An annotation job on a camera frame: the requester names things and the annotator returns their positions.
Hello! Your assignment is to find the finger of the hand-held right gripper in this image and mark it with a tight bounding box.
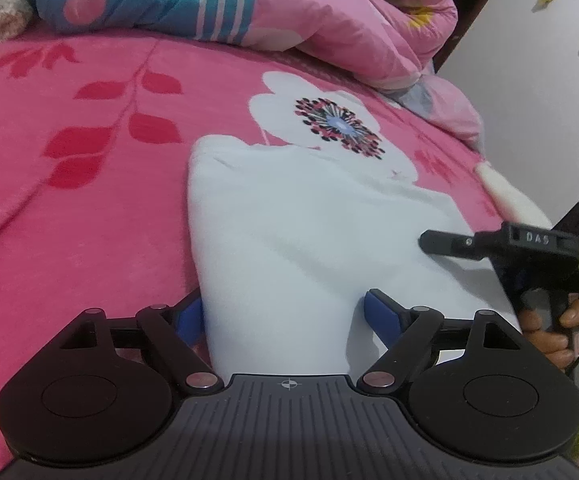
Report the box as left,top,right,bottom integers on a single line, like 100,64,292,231
418,228,513,262

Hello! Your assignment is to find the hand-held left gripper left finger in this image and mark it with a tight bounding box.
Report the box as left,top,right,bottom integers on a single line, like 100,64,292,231
56,290,223,395

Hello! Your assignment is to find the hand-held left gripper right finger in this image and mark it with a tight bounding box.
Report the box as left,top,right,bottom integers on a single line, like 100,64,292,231
356,288,523,395

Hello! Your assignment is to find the white garment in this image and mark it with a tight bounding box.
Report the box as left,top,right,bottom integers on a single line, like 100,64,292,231
186,134,523,387

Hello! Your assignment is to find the pink floral bed sheet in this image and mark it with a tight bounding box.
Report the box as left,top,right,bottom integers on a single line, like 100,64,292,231
0,29,521,480

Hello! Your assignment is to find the pink and blue quilt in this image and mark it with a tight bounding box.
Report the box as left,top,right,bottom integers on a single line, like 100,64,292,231
16,0,486,154

